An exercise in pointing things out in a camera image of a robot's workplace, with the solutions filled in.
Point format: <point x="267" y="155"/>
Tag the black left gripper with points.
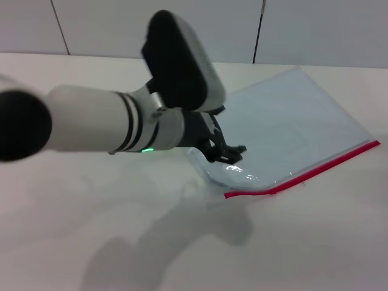
<point x="197" y="130"/>

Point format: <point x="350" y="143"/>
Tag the red zipper slider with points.
<point x="273" y="192"/>

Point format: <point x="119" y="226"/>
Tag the clear red-zip document bag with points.
<point x="288" y="121"/>

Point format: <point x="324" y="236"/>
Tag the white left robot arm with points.
<point x="91" y="121"/>

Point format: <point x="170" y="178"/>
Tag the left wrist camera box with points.
<point x="182" y="60"/>

